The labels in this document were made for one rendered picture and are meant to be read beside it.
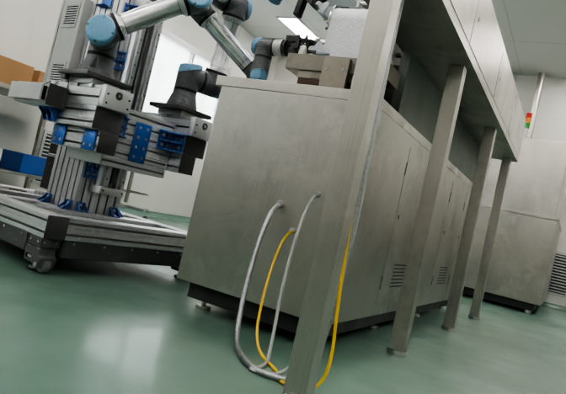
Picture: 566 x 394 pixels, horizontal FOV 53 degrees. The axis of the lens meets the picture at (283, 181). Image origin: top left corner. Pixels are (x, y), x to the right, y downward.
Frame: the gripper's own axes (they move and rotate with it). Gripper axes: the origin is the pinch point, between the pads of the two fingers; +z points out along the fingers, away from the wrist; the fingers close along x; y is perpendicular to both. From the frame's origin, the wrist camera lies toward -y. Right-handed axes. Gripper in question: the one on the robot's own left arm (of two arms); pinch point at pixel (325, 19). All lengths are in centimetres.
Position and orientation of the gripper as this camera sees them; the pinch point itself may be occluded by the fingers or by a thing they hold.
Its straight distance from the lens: 248.9
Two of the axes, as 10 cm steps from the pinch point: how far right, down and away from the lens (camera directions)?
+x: 4.4, 1.4, 8.9
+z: 5.3, 7.6, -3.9
